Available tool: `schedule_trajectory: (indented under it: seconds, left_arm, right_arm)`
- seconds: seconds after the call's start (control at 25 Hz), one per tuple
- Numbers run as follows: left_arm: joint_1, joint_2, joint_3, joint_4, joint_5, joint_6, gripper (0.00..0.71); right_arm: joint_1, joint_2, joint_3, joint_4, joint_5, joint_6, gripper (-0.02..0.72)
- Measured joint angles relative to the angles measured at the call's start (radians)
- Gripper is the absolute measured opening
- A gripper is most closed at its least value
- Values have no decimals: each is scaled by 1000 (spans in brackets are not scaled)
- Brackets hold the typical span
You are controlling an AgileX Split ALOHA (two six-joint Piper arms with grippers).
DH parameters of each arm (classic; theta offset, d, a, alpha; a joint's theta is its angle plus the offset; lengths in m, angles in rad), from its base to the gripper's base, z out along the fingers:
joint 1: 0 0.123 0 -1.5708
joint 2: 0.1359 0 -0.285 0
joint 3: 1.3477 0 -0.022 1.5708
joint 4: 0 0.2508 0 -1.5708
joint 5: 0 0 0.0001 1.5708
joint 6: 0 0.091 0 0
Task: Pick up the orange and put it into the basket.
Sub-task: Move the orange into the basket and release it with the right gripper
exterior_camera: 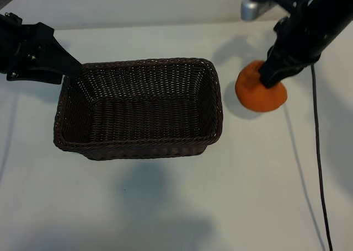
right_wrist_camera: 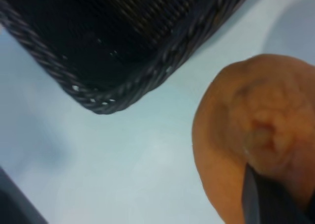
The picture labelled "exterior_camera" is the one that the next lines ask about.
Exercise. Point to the orange fruit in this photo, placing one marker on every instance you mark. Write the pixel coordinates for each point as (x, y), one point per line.
(259, 96)

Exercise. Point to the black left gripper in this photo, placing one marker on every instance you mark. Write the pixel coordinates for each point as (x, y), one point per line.
(11, 47)

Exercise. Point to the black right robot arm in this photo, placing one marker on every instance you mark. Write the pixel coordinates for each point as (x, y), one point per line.
(336, 5)

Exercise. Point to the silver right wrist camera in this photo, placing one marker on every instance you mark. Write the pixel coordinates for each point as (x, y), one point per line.
(252, 9)

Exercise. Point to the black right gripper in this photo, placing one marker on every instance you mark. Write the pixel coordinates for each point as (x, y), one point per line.
(300, 38)

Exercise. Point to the dark brown wicker basket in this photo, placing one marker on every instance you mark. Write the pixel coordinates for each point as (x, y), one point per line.
(143, 116)

